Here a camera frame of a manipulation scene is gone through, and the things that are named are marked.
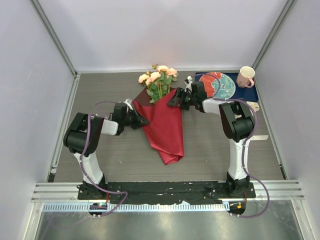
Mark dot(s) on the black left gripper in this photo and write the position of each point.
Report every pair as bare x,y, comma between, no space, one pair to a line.
140,121

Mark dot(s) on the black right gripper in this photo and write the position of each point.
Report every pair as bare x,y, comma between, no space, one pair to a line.
179,94

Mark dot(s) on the dark red wrapping paper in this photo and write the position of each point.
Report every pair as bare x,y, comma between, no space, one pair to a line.
165,129

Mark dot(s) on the cream ribbon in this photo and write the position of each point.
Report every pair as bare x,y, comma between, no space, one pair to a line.
256,108

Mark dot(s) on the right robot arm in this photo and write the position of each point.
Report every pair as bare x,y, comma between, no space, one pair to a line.
238,124

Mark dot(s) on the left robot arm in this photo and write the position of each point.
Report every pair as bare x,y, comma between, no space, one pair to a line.
82,139

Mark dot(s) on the red and teal plate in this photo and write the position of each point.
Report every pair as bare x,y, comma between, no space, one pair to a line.
220,83

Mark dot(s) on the pink mug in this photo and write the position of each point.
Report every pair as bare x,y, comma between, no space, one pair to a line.
245,77

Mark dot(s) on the blue tray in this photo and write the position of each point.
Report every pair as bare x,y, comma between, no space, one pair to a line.
249,94

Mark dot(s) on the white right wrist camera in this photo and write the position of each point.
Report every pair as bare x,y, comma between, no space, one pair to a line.
188,82

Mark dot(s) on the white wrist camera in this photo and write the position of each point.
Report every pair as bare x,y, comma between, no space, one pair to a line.
188,82
129,104

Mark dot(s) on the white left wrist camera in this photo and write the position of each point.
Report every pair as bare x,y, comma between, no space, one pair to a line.
129,104

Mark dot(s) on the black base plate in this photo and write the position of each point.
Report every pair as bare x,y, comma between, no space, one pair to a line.
163,193

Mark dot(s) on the aluminium front rail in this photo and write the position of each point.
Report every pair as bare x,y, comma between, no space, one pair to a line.
62,197

